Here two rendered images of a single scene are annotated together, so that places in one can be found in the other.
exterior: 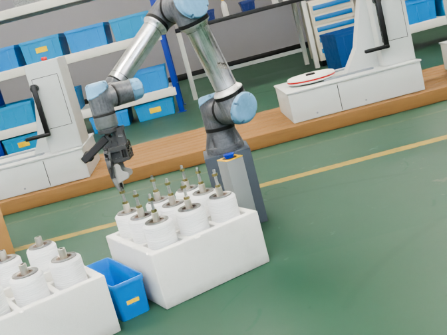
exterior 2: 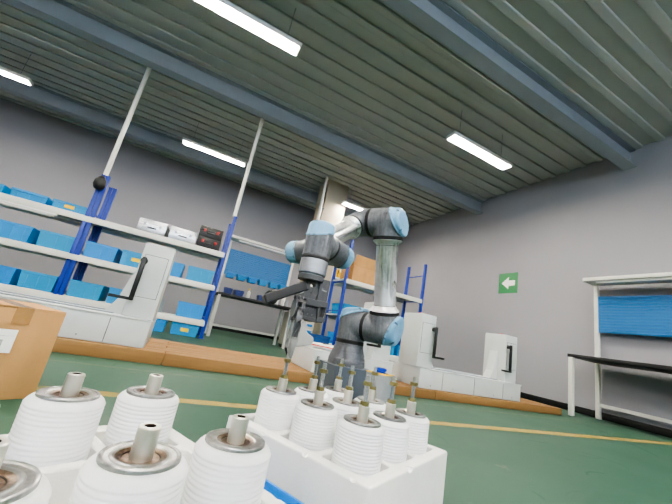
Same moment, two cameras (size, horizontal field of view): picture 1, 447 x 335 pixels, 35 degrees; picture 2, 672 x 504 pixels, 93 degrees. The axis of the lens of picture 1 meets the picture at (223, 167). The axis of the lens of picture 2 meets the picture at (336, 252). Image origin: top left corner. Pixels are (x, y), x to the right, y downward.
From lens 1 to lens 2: 168 cm
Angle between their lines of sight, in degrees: 35
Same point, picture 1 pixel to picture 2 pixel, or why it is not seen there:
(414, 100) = not seen: hidden behind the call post
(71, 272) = (250, 488)
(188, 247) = (400, 486)
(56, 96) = (156, 275)
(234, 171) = (385, 390)
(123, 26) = (195, 272)
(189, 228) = (393, 450)
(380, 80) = (369, 365)
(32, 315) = not seen: outside the picture
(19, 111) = (90, 289)
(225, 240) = (424, 486)
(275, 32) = (254, 322)
